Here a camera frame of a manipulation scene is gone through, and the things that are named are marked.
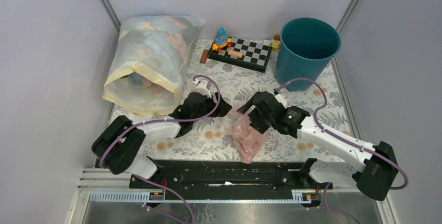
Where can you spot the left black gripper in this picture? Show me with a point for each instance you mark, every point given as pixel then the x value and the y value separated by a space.
pixel 222 108

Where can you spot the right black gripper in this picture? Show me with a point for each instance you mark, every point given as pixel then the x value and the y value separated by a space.
pixel 258 126

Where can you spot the pink trash bag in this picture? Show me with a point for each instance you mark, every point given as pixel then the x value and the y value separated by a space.
pixel 246 139

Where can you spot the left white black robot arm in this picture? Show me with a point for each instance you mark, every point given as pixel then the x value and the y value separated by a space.
pixel 117 147

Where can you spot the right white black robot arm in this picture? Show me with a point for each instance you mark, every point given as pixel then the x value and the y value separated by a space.
pixel 367 167

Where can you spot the teal plastic trash bin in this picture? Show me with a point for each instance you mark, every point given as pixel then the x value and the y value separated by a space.
pixel 307 46

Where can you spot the reddish brown wooden block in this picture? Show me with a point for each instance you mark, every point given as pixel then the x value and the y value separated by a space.
pixel 204 56

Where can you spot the large translucent plastic bag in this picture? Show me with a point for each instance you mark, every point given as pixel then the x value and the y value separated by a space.
pixel 150 65

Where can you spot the black white checkerboard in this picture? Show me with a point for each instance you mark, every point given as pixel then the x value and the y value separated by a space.
pixel 242 53

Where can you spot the light wooden block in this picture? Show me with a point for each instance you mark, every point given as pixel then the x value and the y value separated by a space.
pixel 235 54

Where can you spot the yellow toy figure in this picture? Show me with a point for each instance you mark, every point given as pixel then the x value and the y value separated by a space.
pixel 275 43

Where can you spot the colourful toy block train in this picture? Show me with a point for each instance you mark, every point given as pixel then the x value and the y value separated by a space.
pixel 221 41

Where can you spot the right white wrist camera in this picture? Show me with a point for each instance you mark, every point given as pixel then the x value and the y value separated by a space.
pixel 280 98

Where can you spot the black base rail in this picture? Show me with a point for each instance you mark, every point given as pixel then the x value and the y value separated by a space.
pixel 284 173

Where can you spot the aluminium frame rail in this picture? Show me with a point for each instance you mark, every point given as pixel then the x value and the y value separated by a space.
pixel 105 186

